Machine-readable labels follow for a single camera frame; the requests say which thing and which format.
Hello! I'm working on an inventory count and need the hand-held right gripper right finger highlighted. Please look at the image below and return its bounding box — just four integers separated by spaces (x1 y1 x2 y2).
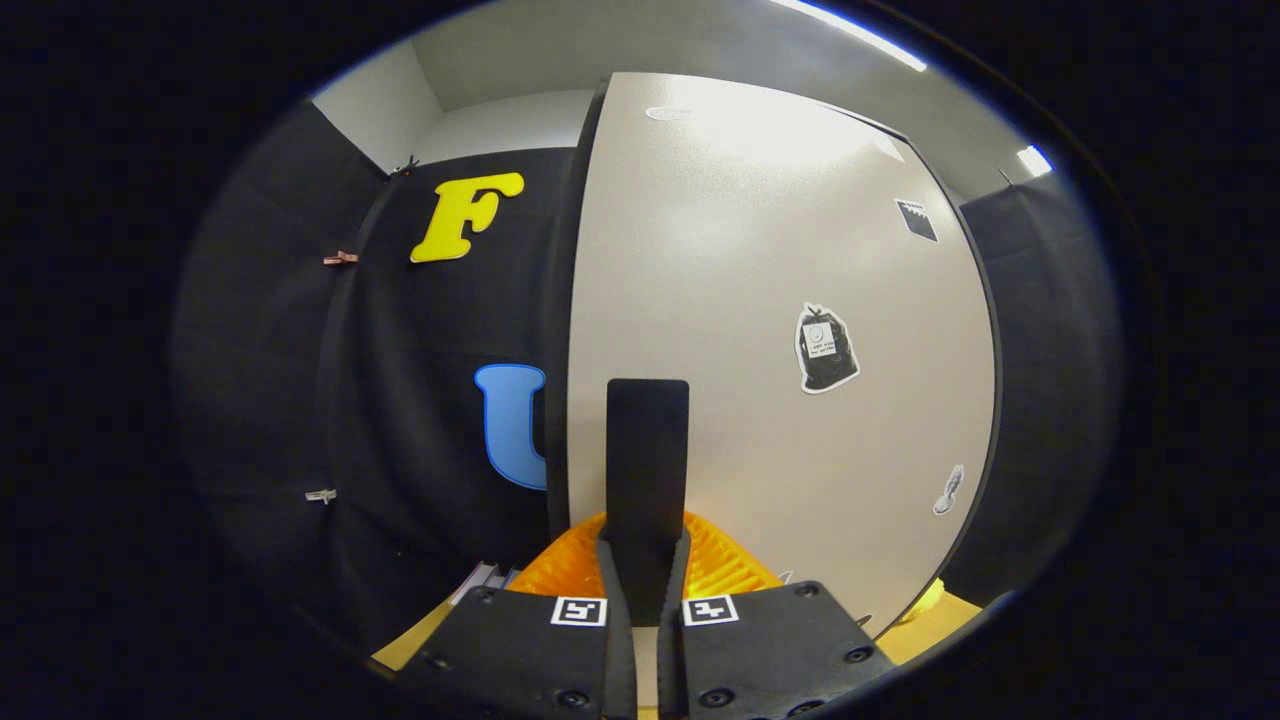
655 510 896 720

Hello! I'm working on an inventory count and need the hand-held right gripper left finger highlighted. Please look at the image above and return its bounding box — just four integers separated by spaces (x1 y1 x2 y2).
395 510 641 720

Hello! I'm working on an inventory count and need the black door handle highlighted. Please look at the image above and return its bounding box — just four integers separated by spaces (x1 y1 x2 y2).
605 378 691 626

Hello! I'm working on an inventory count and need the beige cabinet door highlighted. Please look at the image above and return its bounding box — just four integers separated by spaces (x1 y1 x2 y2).
565 72 1001 641

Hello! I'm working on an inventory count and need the yellow round object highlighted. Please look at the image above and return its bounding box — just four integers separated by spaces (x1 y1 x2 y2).
900 578 946 623

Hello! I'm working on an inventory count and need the black backdrop cloth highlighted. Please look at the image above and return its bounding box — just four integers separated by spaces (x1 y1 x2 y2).
170 95 1121 651

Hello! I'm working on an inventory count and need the long ceiling light panel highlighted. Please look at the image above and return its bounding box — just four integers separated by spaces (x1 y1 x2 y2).
770 0 929 73

